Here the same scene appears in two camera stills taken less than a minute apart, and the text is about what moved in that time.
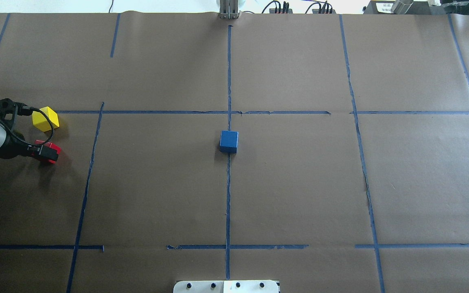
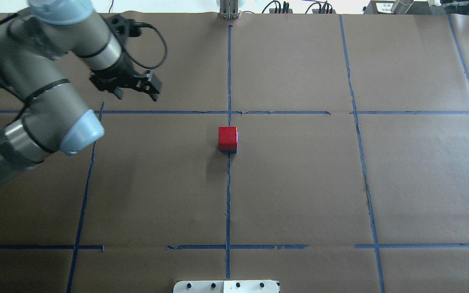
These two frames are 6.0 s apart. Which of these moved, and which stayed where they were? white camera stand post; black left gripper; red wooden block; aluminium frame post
Moved: black left gripper; red wooden block
Stayed: aluminium frame post; white camera stand post
